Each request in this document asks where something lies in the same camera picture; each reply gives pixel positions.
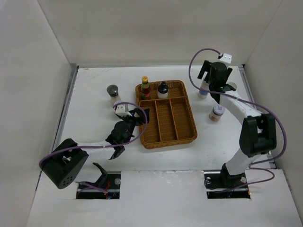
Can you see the blue label salt jar right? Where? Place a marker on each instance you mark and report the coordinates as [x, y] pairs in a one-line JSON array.
[[233, 86]]

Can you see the yellow cap red sauce bottle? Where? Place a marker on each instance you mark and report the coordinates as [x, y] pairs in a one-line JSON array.
[[145, 88]]

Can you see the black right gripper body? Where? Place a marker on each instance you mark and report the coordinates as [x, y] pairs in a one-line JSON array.
[[210, 84]]

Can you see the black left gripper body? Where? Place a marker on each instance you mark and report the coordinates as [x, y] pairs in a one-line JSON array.
[[131, 122]]

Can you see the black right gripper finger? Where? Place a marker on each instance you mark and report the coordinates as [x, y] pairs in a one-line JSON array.
[[228, 72], [205, 71]]

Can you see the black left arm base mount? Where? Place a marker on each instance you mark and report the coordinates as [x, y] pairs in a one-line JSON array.
[[106, 187]]

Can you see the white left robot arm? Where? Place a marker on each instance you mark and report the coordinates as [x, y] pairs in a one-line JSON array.
[[64, 164]]

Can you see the brown wicker divided basket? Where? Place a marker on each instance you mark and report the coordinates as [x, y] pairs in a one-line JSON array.
[[171, 119]]

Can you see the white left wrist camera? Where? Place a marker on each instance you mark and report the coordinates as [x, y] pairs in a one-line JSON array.
[[122, 110]]

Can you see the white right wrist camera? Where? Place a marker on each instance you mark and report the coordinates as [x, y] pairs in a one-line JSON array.
[[226, 58]]

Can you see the dark lid spice jar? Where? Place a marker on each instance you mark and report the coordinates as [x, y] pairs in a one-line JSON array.
[[112, 90]]

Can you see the blue label salt jar left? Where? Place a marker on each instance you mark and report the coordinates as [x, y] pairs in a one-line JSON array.
[[204, 88]]

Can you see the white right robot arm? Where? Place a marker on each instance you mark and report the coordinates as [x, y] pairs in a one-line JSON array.
[[258, 132]]

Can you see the red label spice jar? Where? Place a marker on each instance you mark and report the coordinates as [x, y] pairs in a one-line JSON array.
[[216, 112]]

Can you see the black cap white bottle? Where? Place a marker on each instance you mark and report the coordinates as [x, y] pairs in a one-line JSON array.
[[163, 90]]

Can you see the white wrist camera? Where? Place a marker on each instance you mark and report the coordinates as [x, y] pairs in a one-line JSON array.
[[122, 110], [226, 58]]

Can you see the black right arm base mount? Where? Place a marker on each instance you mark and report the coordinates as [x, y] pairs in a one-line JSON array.
[[219, 188]]

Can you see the blue label salt jar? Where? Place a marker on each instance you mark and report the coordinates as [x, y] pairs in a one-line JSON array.
[[204, 88], [233, 86]]

